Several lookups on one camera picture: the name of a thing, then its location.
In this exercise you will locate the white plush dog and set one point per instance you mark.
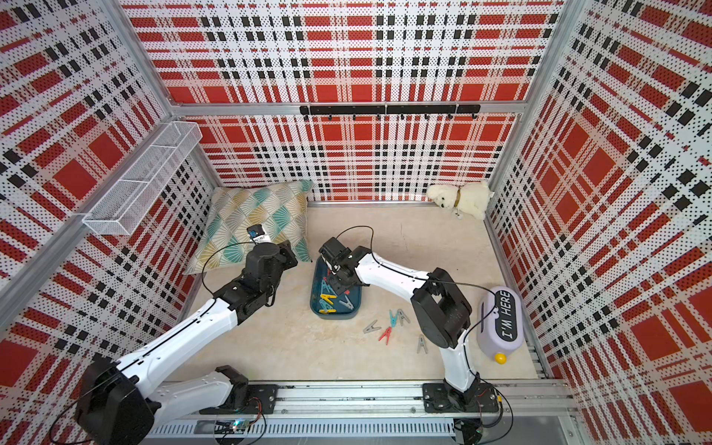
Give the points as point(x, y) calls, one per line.
point(470, 199)

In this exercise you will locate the white wire mesh shelf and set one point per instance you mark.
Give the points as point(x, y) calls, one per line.
point(127, 202)

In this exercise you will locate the teal clothespin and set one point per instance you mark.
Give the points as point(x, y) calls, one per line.
point(326, 289)
point(393, 319)

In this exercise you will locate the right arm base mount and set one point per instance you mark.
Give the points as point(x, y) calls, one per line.
point(442, 398)

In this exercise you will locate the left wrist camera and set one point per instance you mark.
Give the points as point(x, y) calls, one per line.
point(257, 234)

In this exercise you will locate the teal plastic storage box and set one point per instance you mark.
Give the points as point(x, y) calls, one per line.
point(347, 305)

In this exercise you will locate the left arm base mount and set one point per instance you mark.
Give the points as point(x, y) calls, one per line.
point(244, 397)

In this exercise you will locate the patterned cushion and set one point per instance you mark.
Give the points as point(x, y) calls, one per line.
point(238, 218)

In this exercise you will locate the aluminium front rail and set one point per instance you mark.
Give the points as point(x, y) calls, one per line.
point(311, 399)

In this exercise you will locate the green circuit board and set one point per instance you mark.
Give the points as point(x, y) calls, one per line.
point(230, 427)

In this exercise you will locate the red clothespin bottom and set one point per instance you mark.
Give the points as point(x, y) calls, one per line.
point(386, 335)

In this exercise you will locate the grey clothespin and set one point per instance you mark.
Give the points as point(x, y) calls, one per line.
point(372, 327)
point(422, 346)
point(402, 317)

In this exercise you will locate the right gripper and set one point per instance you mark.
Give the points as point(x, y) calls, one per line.
point(336, 285)

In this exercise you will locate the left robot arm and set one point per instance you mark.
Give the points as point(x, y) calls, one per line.
point(117, 403)

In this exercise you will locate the grey clothespin bottom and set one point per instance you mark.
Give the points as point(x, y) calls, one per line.
point(422, 346)

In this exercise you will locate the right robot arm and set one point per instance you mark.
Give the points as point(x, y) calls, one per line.
point(441, 308)

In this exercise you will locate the black hook rail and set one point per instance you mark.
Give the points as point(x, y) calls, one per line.
point(399, 110)

